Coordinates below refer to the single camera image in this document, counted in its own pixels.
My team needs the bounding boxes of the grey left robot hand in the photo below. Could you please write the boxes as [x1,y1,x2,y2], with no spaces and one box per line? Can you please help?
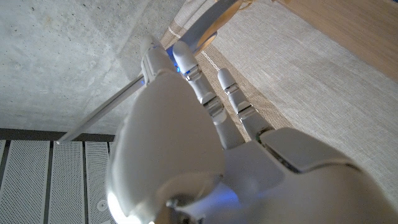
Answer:
[106,35,398,224]

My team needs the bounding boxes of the beige striped curtain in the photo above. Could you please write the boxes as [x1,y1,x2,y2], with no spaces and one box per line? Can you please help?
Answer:
[160,0,398,200]

